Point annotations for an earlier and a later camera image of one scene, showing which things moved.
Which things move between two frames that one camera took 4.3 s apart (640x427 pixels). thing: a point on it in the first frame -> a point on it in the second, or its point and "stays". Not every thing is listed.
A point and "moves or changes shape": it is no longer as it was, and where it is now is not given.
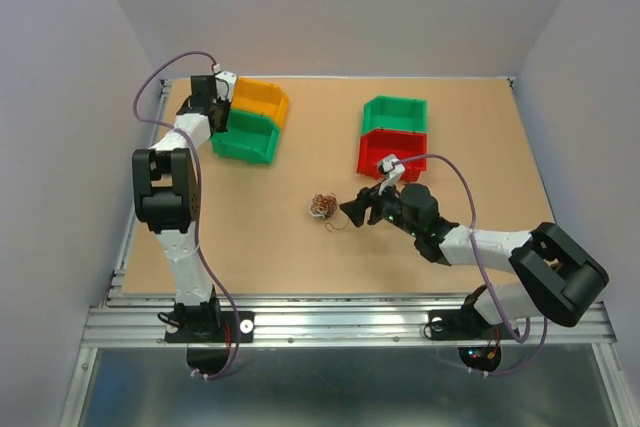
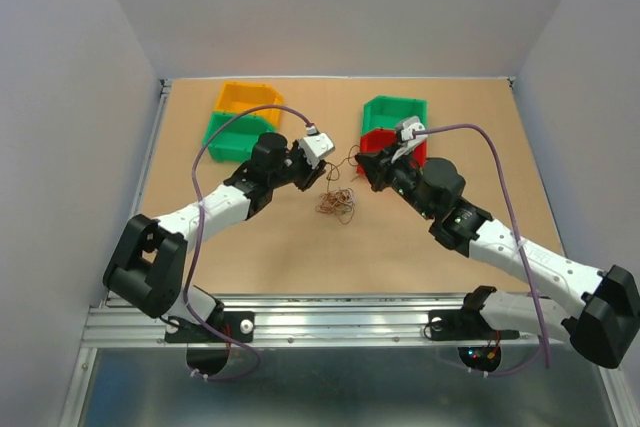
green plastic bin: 384,112 stays
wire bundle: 324,206 moves or changes shape
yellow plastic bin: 254,95 stays
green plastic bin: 249,137 stays
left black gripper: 225,104 -> 310,174
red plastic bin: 376,144 stays
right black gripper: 366,197 -> 378,167
